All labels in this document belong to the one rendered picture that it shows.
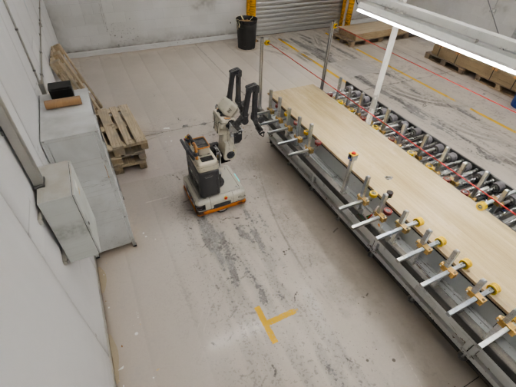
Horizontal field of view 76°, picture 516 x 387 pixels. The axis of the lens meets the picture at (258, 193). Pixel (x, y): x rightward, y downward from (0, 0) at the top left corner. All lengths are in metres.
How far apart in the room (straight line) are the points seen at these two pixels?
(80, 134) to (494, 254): 3.62
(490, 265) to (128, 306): 3.28
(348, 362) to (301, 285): 0.85
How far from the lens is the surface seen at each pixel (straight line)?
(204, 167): 3.82
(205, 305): 3.56
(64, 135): 3.22
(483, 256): 3.39
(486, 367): 3.74
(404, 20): 3.24
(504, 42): 2.77
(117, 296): 3.82
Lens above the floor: 3.10
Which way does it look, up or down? 42 degrees down
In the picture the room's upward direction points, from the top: 2 degrees clockwise
